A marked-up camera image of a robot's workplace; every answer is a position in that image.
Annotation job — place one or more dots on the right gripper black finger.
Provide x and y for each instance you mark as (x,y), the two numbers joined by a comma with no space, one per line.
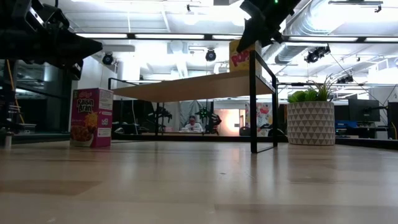
(252,34)

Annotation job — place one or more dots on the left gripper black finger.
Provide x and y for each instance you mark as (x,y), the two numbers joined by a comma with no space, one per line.
(74,46)

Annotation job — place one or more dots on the yellow Corn Pops cereal box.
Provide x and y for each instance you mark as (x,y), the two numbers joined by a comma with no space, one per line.
(239,60)

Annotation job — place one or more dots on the magenta Raisin Bran cereal box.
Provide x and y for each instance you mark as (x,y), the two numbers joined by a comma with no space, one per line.
(90,118)

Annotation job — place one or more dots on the black background robot arm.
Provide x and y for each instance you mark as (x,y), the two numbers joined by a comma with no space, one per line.
(161,116)

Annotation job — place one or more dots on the background robot arm green light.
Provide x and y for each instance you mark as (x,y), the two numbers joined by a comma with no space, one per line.
(211,119)

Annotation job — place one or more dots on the round black ceiling spotlight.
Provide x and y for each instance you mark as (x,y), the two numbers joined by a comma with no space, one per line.
(108,58)
(211,55)

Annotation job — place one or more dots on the long ceiling light bar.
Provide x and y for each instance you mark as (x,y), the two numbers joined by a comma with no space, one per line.
(323,39)

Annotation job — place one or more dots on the green artificial plant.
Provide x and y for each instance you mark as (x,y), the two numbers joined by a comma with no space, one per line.
(300,96)

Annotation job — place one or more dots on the black ceiling track fixture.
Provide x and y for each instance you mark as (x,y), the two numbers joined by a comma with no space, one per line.
(354,2)

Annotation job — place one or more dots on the floral printed banner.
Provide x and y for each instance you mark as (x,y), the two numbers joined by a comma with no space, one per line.
(262,119)

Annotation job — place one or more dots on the large dark monitor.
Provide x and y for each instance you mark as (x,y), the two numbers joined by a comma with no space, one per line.
(136,113)

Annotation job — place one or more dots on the small black track light cluster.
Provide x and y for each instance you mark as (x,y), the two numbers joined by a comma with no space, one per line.
(345,79)

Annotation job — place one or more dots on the grey hanging curtain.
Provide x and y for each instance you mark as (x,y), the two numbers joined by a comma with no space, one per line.
(185,109)

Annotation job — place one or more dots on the small white cylinder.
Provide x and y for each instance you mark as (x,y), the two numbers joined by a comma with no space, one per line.
(8,140)

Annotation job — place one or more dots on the white triangle-patterned plant pot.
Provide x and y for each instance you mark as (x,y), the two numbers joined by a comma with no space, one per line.
(311,124)

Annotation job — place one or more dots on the person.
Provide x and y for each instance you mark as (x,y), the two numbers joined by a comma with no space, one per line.
(193,126)

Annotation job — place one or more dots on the blue box on desk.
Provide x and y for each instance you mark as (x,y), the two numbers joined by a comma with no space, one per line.
(345,124)

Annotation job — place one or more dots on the black computer monitor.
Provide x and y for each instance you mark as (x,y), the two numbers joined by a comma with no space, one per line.
(363,110)
(393,119)

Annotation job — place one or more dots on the large silver ceiling duct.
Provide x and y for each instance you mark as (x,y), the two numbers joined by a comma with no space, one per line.
(303,18)

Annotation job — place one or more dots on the silver spiral air duct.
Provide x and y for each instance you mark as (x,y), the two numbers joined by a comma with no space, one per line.
(289,54)

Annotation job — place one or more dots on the black rig frame post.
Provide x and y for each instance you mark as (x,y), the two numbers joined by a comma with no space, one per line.
(4,93)

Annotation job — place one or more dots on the wooden shelf with black frame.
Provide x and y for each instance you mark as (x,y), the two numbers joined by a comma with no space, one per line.
(192,88)

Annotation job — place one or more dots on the orange-lit wall panel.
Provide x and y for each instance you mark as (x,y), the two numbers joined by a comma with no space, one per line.
(228,123)

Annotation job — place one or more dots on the black table edge rail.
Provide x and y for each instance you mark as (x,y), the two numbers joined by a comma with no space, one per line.
(186,137)

